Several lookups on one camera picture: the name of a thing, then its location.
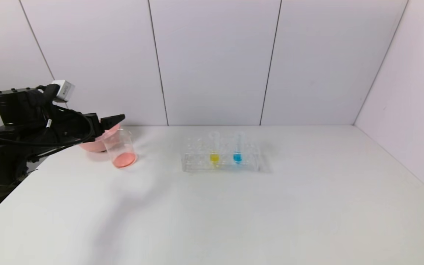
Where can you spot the clear acrylic test tube rack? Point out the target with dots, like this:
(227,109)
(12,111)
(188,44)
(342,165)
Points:
(197,165)

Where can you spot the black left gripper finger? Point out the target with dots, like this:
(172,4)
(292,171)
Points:
(112,120)

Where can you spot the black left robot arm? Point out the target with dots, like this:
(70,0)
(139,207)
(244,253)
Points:
(13,106)

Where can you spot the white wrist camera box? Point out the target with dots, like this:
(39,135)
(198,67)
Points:
(64,90)

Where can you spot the test tube for yellow pigment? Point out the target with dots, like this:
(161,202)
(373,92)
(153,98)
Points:
(214,158)

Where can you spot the clear glass beaker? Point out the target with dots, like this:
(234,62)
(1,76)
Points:
(124,159)

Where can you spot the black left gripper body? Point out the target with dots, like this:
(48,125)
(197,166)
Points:
(95,123)

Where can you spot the test tube with blue pigment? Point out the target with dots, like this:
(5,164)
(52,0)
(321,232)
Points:
(237,157)

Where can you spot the pink plastic bowl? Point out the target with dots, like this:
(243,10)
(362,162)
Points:
(92,145)

